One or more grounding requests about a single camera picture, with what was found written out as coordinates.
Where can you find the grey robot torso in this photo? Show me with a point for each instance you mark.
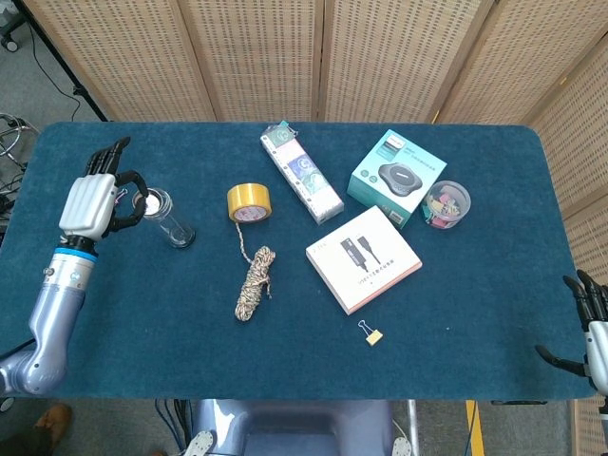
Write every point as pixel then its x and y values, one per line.
pixel 294 427

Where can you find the yellow packing tape roll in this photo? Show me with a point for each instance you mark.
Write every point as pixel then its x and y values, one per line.
pixel 247 195

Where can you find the blue felt table mat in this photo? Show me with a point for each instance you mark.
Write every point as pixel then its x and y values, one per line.
pixel 190 356

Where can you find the flat white product box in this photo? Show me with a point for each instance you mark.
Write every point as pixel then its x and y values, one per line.
pixel 361 266

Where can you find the long tissue pack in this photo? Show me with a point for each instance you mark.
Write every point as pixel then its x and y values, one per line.
pixel 304 176

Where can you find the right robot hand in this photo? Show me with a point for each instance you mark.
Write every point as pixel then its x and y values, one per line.
pixel 596 342

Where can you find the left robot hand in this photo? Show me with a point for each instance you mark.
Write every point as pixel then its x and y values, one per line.
pixel 90 204

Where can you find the yellow binder clip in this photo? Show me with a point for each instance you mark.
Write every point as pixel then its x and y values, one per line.
pixel 374 338

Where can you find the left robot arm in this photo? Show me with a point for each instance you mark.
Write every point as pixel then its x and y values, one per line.
pixel 57 309

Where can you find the wicker folding screen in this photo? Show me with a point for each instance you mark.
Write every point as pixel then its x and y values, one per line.
pixel 261 57

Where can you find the pink binder clip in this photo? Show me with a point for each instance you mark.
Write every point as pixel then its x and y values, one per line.
pixel 122 194

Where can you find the black wheeled base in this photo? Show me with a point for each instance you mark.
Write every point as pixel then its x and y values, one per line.
pixel 9 40

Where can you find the teal speakerphone box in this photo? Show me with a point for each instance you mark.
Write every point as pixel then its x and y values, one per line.
pixel 394 176

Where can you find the chrome metal rack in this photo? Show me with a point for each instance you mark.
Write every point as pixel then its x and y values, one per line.
pixel 14 138

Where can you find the brown shoe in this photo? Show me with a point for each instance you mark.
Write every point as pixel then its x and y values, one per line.
pixel 54 420

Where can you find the clear jar of binder clips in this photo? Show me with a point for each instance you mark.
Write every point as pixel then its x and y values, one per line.
pixel 446 202

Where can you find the clear glass jar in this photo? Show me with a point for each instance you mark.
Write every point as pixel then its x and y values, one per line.
pixel 178 235

